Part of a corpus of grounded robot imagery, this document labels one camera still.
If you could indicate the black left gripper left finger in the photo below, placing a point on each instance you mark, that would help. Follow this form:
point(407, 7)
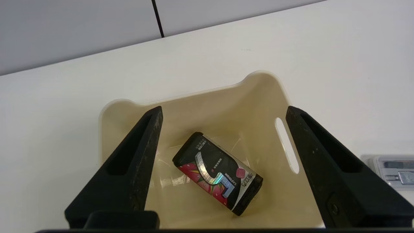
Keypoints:
point(126, 174)

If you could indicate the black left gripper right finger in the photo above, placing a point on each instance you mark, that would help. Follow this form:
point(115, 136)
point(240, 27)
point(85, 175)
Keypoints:
point(336, 174)

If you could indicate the black red chewing gum pack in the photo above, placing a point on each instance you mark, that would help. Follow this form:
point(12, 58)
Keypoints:
point(216, 173)

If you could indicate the cream plastic storage box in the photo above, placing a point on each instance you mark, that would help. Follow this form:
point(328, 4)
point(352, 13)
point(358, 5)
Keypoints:
point(226, 113)

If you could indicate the clear grey cutlery case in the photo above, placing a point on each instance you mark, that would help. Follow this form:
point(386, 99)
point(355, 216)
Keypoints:
point(393, 171)

